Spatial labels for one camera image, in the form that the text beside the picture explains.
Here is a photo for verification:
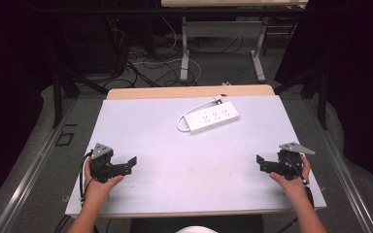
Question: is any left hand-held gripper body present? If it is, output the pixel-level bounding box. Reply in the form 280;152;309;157
89;142;126;184

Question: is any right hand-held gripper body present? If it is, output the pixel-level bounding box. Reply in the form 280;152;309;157
276;141;317;182

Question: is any person's right hand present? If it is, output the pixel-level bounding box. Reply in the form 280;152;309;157
269;154;312;201

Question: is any person's left hand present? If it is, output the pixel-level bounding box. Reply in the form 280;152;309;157
84;157;125;209

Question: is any white table mat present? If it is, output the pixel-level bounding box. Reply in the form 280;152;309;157
64;94;327;217

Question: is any white power strip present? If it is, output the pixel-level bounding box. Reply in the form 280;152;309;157
183;100;242;133

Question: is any black metal stand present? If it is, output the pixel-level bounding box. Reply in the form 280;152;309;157
51;62;111;129
272;62;330;131

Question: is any person's white clothing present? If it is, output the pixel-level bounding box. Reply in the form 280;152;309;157
174;225;220;233

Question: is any black equipment cabinet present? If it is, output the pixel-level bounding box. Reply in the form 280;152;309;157
59;13;129;75

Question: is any desk with white legs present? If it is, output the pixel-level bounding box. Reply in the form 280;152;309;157
160;0;309;83

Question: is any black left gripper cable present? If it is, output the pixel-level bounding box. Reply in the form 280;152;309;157
78;150;95;208

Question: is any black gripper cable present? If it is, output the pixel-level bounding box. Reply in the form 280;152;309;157
78;150;95;208
290;156;316;209

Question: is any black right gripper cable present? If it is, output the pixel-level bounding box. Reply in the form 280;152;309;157
290;156;316;209

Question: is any black floor socket frame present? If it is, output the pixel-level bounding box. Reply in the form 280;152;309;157
54;131;76;148

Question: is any metal floor rail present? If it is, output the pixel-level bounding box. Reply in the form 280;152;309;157
0;97;80;233
304;96;373;233

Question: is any white power strip cable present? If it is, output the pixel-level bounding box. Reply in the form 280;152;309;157
175;96;220;133

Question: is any tangle of black floor cables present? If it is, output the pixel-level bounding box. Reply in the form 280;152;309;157
103;16;248;89

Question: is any white floor cable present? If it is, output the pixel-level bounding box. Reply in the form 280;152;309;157
131;16;204;87

